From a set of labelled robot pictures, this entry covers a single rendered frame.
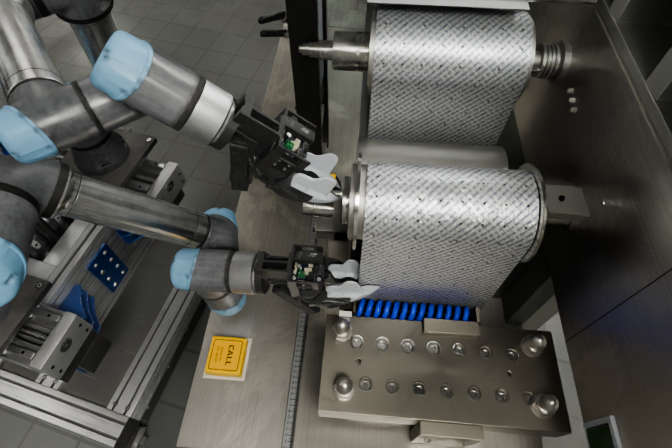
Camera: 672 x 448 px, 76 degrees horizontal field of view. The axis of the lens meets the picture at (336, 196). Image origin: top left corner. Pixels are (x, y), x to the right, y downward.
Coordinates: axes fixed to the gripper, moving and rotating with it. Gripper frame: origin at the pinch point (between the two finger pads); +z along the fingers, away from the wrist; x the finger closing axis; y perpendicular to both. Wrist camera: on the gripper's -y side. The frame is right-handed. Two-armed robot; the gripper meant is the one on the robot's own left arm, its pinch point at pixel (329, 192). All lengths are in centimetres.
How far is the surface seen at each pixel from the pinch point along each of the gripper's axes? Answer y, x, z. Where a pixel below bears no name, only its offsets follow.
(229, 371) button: -36.0, -20.7, 6.5
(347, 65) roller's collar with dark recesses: 7.7, 19.9, -4.6
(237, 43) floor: -147, 208, 15
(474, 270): 9.4, -8.2, 22.7
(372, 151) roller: 3.6, 9.7, 5.4
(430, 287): 0.0, -8.1, 23.3
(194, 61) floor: -162, 187, -3
